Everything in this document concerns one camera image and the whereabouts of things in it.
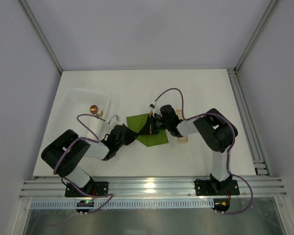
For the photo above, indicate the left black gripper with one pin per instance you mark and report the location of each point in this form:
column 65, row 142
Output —
column 124, row 133

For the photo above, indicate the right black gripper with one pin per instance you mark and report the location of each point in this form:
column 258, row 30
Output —
column 150, row 125

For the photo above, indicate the green paper napkin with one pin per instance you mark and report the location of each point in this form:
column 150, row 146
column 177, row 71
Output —
column 136, row 123

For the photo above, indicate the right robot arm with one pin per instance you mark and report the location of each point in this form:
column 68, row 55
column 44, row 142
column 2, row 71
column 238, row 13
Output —
column 217, row 132

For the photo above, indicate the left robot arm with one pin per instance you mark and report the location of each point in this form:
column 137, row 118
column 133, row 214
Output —
column 64, row 154

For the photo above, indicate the beige utensil tray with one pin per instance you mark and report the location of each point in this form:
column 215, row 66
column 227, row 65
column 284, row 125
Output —
column 183, row 139

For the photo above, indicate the copper round ball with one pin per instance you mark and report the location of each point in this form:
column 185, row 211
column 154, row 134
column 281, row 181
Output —
column 94, row 109

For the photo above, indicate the white plastic basket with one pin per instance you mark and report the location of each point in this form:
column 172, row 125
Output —
column 74, row 113

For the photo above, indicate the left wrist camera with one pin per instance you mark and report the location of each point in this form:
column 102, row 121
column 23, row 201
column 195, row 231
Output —
column 115, row 119

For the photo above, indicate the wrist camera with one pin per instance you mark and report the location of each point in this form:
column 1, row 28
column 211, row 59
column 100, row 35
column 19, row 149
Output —
column 115, row 119
column 154, row 107

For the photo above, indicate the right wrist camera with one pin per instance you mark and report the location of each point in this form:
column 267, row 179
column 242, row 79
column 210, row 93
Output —
column 154, row 107

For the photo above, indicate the aluminium front rail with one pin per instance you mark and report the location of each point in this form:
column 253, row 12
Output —
column 146, row 187

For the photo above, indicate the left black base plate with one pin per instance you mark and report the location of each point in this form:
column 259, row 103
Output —
column 92, row 188

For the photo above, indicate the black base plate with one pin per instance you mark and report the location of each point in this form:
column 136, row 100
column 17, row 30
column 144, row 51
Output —
column 207, row 188
column 92, row 188

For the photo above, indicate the white slotted cable duct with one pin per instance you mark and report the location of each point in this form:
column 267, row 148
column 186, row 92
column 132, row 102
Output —
column 113, row 204

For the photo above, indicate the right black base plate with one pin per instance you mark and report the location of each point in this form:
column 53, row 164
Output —
column 207, row 188

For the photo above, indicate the right aluminium frame rail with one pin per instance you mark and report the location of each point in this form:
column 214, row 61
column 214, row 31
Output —
column 256, row 150

